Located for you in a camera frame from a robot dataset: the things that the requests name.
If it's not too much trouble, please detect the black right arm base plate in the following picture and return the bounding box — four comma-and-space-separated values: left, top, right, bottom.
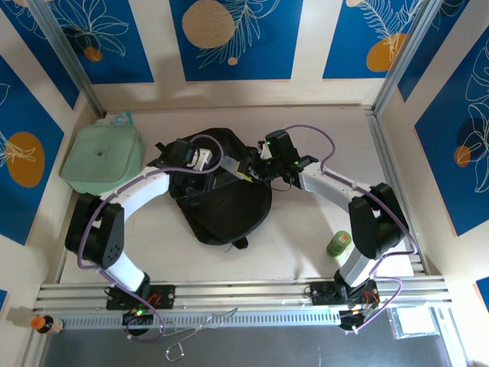
309, 281, 381, 307

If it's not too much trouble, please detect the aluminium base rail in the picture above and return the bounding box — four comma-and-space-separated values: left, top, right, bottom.
34, 277, 454, 313

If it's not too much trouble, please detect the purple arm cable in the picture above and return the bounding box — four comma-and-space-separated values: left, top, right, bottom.
76, 133, 225, 343
284, 122, 418, 334

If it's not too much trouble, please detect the black fabric backpack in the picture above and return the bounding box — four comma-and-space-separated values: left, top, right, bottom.
147, 128, 274, 250

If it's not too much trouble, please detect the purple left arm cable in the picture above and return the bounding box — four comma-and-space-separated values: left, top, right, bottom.
76, 133, 225, 343

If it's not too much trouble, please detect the aluminium side rail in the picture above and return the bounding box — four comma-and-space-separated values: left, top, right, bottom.
365, 106, 427, 274

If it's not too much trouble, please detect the white square plate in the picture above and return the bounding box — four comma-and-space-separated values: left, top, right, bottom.
391, 305, 440, 339

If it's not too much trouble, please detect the light green square pouch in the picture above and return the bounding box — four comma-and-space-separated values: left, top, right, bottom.
59, 125, 148, 194

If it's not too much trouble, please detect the brown bottle orange cap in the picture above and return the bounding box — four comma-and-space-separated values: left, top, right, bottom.
30, 313, 65, 336

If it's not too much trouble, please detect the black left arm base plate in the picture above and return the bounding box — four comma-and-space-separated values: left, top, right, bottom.
105, 283, 176, 311

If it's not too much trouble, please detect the aluminium frame post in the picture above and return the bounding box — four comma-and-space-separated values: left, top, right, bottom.
28, 0, 107, 117
372, 0, 444, 112

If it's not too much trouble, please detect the bent metal wire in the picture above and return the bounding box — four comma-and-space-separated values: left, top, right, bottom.
164, 307, 240, 362

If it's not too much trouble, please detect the green drink bottle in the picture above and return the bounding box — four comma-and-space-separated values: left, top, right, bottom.
325, 230, 353, 258

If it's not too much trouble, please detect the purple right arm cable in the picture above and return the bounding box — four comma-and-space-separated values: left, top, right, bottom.
284, 122, 418, 334

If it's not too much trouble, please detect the grey slotted cable duct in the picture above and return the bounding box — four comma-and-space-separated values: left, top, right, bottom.
59, 307, 389, 330

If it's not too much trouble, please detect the teal white tissue pack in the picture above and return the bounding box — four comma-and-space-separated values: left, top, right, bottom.
102, 109, 137, 128

